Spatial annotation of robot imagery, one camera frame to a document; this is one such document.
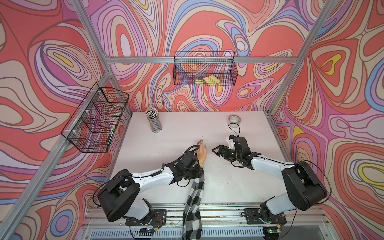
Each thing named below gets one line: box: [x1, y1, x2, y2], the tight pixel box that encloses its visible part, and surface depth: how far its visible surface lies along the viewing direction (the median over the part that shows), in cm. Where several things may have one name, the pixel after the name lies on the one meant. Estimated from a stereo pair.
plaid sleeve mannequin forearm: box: [182, 177, 205, 240], surface depth 72 cm
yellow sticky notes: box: [195, 75, 221, 86], surface depth 92 cm
